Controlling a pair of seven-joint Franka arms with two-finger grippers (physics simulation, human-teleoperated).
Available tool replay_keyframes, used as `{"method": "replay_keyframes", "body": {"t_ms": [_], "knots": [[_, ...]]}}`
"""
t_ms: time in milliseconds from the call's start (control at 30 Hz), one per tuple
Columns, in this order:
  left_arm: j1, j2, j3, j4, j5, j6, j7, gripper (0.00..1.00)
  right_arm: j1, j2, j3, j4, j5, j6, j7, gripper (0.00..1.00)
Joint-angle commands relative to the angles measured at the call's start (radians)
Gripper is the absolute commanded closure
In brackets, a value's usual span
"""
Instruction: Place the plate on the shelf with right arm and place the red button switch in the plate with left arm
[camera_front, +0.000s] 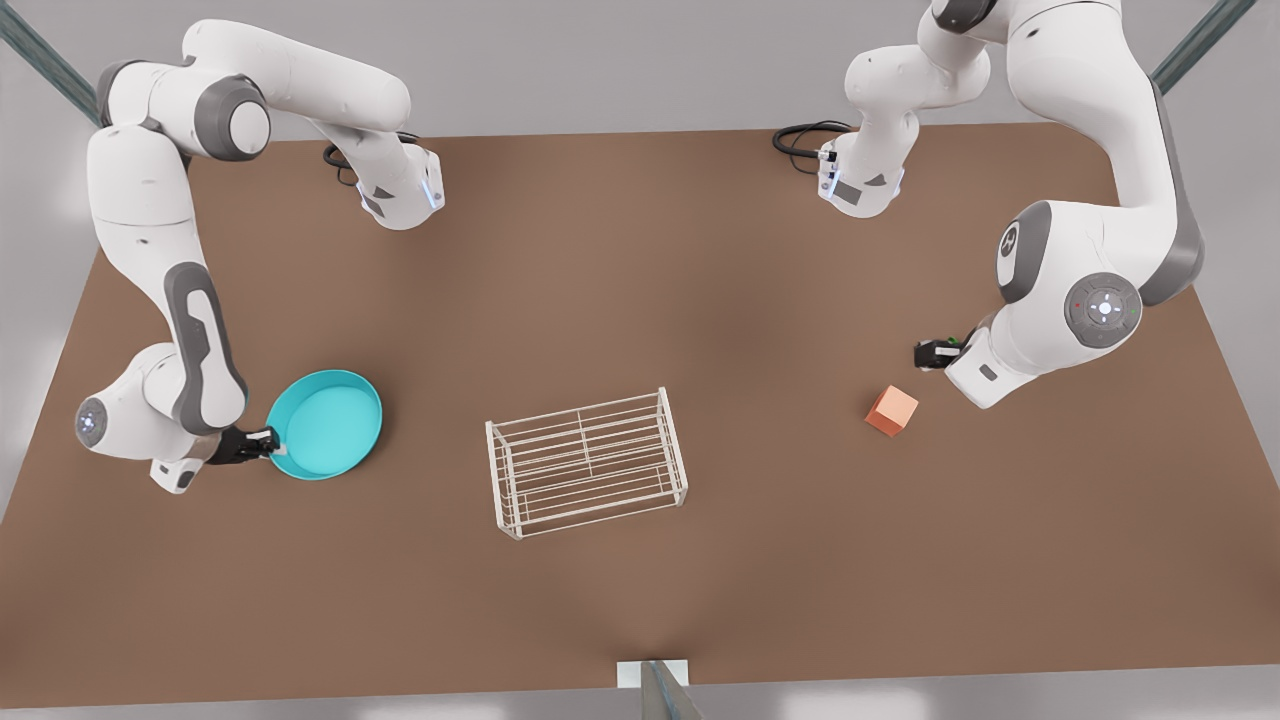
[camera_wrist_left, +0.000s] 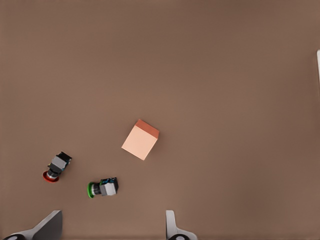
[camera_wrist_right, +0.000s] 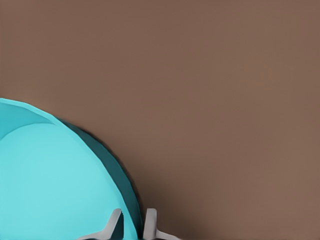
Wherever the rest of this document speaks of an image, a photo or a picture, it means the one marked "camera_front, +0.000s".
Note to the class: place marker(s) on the teal round plate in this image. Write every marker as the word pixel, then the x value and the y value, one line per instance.
pixel 325 423

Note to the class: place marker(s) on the red button switch box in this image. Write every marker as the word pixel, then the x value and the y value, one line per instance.
pixel 891 410

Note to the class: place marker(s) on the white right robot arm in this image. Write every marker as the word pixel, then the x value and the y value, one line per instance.
pixel 150 220

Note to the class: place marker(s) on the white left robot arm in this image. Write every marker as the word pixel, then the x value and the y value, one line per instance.
pixel 1100 230

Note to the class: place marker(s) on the silver frame post with foot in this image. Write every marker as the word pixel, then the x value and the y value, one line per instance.
pixel 660 688

